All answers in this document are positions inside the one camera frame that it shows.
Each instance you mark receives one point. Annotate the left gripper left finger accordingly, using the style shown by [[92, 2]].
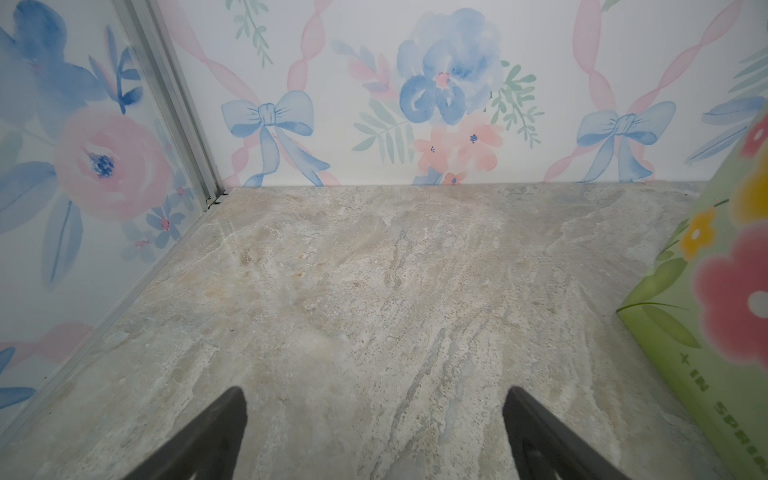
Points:
[[206, 448]]

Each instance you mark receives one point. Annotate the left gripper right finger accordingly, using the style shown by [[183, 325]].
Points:
[[543, 447]]

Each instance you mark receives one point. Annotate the white paper bag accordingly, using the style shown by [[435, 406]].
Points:
[[700, 313]]

